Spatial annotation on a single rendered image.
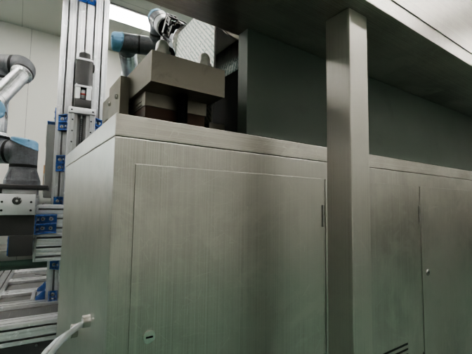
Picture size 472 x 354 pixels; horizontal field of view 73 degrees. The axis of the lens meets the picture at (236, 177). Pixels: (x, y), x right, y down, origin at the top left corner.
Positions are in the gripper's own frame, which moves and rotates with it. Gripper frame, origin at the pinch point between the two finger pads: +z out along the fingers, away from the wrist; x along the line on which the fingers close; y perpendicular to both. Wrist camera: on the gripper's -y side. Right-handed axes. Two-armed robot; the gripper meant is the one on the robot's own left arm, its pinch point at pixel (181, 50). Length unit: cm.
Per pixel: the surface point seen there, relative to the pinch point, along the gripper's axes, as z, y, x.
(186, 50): 13.6, 3.4, -4.2
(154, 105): 46, -2, -21
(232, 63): 20.9, 5.4, 7.6
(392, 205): 64, -13, 55
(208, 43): 25.9, 9.5, -4.2
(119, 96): 38.2, -4.5, -25.9
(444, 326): 91, -46, 87
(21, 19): -355, -95, -49
